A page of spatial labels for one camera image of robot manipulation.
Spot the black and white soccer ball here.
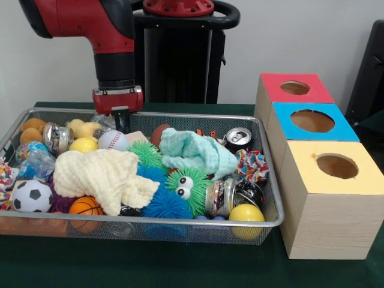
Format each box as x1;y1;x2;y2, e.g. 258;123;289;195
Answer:
11;179;54;213

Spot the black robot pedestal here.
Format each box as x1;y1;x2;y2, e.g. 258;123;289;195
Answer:
130;0;241;104

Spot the small yellow ball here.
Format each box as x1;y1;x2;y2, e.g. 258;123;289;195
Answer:
68;137;99;154

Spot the clear plastic packet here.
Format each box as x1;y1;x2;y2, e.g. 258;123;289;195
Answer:
89;113;125;133

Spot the white baseball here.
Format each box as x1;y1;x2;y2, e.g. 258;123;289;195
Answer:
98;130;130;151

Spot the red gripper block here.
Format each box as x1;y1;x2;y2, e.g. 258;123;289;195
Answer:
92;85;144;133

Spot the cream knit cloth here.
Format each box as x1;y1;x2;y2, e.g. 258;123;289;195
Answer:
53;149;161;217

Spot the green spiky toy with eyes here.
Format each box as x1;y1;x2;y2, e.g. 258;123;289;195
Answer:
164;167;212;219

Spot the silver soda can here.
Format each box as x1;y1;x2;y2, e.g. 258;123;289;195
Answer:
224;127;254;154

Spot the silver mesh bin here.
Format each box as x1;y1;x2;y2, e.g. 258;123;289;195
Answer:
0;107;285;246

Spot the dark green table cloth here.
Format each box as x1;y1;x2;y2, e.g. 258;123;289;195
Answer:
0;101;384;288

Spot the mint knit cloth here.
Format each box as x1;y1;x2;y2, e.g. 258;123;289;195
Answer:
158;127;239;182

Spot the yellow plush toy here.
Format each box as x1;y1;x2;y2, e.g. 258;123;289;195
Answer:
65;119;102;139

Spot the green cloth side table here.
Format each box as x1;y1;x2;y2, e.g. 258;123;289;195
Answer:
356;108;384;143

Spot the large yellow ball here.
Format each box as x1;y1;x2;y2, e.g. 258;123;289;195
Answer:
228;203;266;240

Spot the black upright panel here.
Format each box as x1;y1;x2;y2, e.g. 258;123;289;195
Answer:
344;19;384;127

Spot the small orange basketball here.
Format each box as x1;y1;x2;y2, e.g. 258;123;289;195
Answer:
68;196;105;216

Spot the wooden box with three holes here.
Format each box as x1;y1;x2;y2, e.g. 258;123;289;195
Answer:
253;73;384;260

